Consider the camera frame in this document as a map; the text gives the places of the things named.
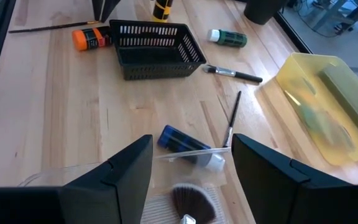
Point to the orange paint bottle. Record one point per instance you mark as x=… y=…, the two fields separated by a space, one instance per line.
x=89 y=39

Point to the black plant pot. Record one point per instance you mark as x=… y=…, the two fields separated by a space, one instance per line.
x=263 y=11

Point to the black slotted plastic basket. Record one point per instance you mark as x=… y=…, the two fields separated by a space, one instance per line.
x=148 y=57

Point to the yellow translucent plastic bin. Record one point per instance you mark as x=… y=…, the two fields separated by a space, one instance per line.
x=294 y=67

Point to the thin brown paintbrush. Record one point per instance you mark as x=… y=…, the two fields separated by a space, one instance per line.
x=51 y=27

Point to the clear plastic bin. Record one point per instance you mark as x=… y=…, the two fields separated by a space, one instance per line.
x=194 y=174

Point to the blue scissors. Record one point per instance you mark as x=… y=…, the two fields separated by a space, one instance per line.
x=328 y=130

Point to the yellow scissors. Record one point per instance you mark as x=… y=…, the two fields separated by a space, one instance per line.
x=303 y=90

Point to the background desk legs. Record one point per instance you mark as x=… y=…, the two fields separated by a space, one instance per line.
x=331 y=12

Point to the yellow paint bottle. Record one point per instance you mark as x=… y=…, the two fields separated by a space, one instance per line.
x=162 y=11

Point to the thin black paintbrush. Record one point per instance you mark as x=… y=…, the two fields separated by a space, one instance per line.
x=233 y=115

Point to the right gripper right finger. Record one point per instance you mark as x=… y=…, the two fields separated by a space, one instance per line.
x=275 y=193

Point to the fan paintbrush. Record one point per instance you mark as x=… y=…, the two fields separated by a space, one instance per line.
x=193 y=202

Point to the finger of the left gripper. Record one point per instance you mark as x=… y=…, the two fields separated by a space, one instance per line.
x=97 y=7
x=110 y=4

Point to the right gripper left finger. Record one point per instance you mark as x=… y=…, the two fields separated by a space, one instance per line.
x=120 y=193

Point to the green paint bottle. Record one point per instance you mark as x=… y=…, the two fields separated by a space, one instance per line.
x=232 y=39

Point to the blue paint bottle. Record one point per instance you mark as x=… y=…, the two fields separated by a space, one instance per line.
x=179 y=141

